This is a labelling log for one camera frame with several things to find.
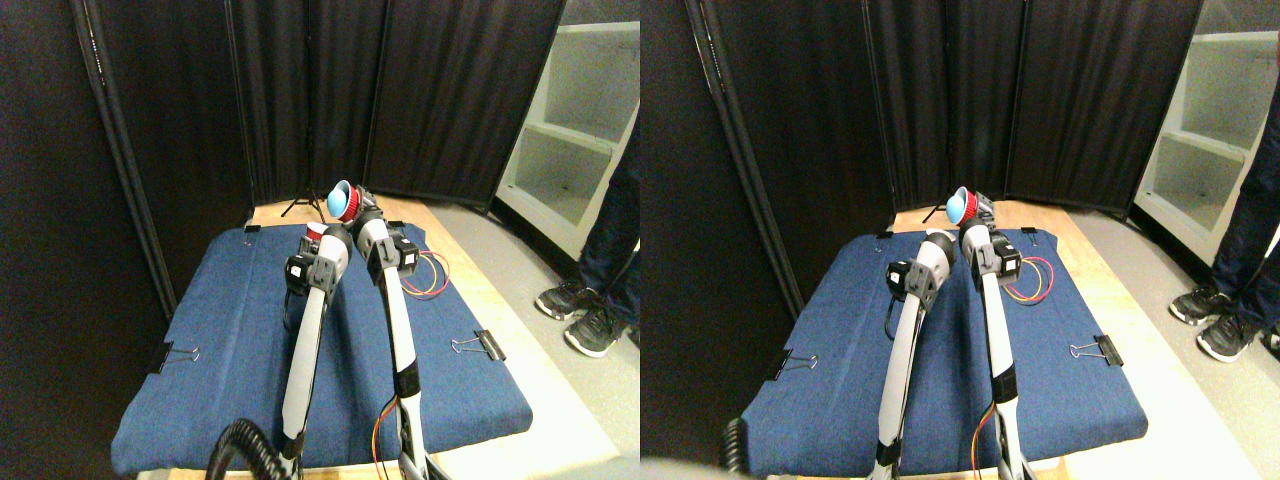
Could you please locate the red cup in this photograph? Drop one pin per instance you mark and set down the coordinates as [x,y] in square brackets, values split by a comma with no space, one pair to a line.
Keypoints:
[342,202]
[958,207]
[314,234]

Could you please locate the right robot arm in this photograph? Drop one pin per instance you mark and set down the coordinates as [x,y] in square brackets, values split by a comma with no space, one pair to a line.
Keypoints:
[398,330]
[995,340]

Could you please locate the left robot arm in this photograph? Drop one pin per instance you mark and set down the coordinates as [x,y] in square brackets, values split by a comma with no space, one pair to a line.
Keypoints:
[905,350]
[305,350]

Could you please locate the curtain stand foot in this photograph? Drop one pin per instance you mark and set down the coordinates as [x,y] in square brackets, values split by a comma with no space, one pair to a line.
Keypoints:
[940,212]
[308,199]

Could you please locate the white shelf unit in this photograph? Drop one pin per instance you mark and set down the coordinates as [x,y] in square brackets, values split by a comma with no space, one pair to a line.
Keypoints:
[1215,110]
[580,100]

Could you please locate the curtain stand pole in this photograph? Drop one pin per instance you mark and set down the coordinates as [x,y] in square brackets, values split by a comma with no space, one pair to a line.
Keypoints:
[125,150]
[750,160]

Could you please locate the person's legs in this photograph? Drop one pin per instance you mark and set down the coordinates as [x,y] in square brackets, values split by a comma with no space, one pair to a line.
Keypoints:
[610,230]
[1245,230]

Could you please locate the dark blue cloth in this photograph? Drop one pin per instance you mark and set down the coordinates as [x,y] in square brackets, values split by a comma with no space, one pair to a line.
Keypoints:
[200,400]
[800,400]

